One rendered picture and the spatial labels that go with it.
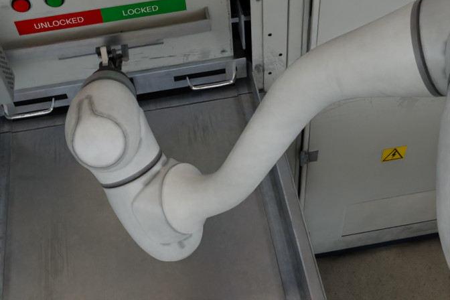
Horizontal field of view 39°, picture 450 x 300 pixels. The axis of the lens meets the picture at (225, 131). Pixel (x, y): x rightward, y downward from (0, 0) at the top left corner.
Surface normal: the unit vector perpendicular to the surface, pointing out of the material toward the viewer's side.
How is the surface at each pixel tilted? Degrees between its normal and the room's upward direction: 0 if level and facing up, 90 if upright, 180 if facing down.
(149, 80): 90
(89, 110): 19
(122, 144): 57
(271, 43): 90
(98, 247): 0
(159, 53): 90
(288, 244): 0
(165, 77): 90
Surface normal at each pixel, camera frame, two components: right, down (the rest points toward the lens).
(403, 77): -0.55, 0.62
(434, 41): -0.65, 0.10
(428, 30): -0.68, -0.15
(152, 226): -0.30, 0.52
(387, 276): -0.06, -0.61
